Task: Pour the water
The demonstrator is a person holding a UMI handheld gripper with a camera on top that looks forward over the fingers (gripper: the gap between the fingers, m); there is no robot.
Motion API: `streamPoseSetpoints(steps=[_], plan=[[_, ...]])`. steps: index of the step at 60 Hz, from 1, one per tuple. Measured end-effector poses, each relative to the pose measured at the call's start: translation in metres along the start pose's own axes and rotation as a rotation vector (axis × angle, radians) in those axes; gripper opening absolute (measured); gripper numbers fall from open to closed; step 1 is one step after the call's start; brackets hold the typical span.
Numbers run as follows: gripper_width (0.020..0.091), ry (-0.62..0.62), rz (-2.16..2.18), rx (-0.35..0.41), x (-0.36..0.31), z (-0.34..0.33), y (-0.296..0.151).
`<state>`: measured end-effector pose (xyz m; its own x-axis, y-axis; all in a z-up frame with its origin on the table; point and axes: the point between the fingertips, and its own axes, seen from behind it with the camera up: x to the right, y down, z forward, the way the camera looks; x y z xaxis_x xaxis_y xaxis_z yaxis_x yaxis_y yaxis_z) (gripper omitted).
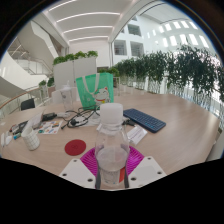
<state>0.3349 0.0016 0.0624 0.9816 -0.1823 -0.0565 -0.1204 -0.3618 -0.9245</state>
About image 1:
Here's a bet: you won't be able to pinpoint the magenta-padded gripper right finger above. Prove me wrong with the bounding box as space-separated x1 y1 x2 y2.
126 145 167 190

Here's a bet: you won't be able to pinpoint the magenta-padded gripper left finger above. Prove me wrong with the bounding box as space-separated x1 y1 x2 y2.
59 146 99 190

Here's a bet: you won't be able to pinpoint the clear white-capped water bottle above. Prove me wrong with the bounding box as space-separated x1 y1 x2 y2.
94 102 131 191

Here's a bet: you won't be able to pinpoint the flat round red coaster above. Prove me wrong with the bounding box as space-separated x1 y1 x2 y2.
64 138 87 157

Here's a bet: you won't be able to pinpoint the white paper packet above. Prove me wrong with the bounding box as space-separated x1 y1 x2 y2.
126 125 148 146

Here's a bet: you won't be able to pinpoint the dark blue keyboard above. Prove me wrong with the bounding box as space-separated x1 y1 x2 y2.
122 107 167 134

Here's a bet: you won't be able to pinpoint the colourful sticker sheet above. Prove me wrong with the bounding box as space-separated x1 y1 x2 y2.
34 119 63 135

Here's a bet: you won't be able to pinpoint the white grid-patterned cup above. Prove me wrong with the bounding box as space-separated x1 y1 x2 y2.
20 122 41 151

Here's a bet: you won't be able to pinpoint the small black box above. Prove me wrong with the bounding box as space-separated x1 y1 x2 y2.
41 112 58 122

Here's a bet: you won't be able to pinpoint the white computer mouse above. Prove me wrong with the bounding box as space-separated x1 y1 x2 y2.
4 133 14 147

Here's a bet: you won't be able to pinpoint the green cat-print tote bag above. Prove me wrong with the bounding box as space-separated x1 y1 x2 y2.
75 72 115 110

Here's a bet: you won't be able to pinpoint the black chair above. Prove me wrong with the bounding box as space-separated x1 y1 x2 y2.
19 97 37 112

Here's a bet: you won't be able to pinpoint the potted green plants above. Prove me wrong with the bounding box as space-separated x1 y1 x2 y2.
38 76 56 98

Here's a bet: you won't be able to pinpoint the white cabinet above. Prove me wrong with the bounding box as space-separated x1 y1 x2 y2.
53 56 98 101

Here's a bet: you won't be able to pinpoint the green plants atop cabinet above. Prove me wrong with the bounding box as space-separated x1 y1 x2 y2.
52 50 99 66

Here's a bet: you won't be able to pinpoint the ceiling light strips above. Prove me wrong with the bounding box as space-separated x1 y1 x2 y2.
48 0 123 43

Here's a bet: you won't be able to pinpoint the tangled black cables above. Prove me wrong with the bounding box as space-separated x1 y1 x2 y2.
60 107 101 130

